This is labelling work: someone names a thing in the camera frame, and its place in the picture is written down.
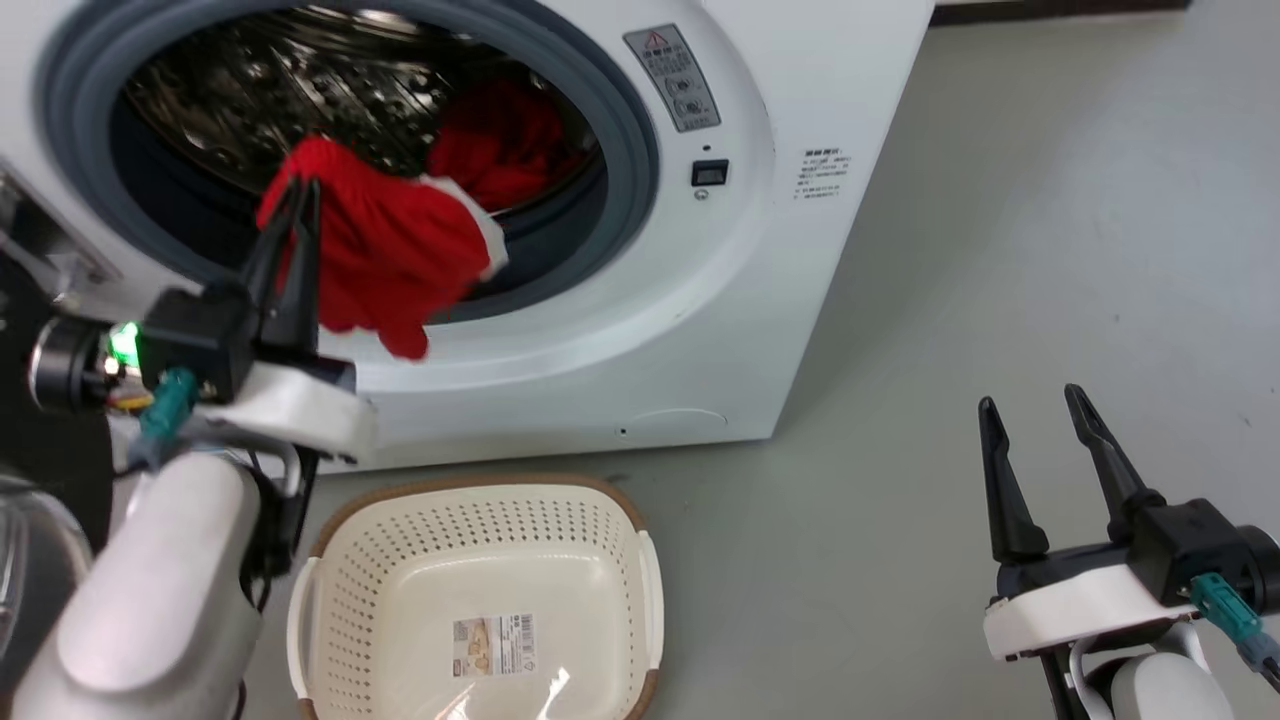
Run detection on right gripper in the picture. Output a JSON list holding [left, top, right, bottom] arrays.
[[977, 383, 1280, 662]]

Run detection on cream perforated laundry basket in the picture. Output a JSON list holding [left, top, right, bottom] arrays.
[[286, 474, 667, 720]]

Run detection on steel washing machine drum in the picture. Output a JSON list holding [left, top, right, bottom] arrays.
[[122, 6, 601, 213]]

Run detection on grey rubber door seal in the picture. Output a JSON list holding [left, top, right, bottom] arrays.
[[35, 0, 662, 324]]

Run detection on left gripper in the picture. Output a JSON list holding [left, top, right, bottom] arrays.
[[28, 178, 378, 462]]

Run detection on dark wall baseboard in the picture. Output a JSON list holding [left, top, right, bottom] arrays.
[[929, 0, 1193, 27]]

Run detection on round filter cover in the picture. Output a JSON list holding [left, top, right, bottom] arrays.
[[624, 407, 730, 442]]

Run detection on white front-load washing machine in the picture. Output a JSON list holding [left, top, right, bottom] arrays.
[[0, 0, 937, 473]]

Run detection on printed text label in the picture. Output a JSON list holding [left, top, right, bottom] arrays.
[[794, 149, 854, 204]]

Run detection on paper product label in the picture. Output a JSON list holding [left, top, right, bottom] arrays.
[[451, 613, 538, 682]]

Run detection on red garment with white trim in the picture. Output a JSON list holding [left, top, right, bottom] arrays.
[[255, 137, 510, 362]]

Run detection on teal plug cable right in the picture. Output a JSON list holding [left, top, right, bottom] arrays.
[[1189, 572, 1280, 693]]

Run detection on teal plug cable left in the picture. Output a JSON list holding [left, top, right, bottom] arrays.
[[128, 367, 202, 473]]

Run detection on crumpled red garment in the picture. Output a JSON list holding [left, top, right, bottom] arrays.
[[427, 79, 593, 214]]

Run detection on teal plug cable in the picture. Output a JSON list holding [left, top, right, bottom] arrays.
[[1189, 572, 1280, 693], [128, 367, 202, 473]]

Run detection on grey warning sticker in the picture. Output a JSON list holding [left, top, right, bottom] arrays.
[[623, 24, 722, 134]]

